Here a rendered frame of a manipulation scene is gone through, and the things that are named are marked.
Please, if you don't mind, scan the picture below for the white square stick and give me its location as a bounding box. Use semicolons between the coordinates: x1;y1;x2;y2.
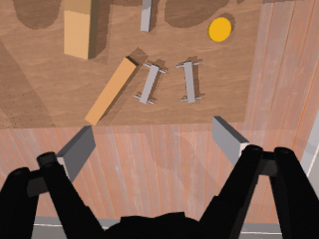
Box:
141;0;153;32

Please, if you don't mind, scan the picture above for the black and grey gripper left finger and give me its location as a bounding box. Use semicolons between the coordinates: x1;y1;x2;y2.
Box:
0;125;110;239

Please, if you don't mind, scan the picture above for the yellow short cylinder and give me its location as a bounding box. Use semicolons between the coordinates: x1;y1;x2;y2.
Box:
207;18;231;42

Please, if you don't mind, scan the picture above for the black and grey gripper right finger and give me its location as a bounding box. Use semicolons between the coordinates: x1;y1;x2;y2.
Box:
185;116;319;239

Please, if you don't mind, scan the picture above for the grey bar with cross pins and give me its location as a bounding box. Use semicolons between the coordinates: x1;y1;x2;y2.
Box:
134;63;165;104
176;61;202;103

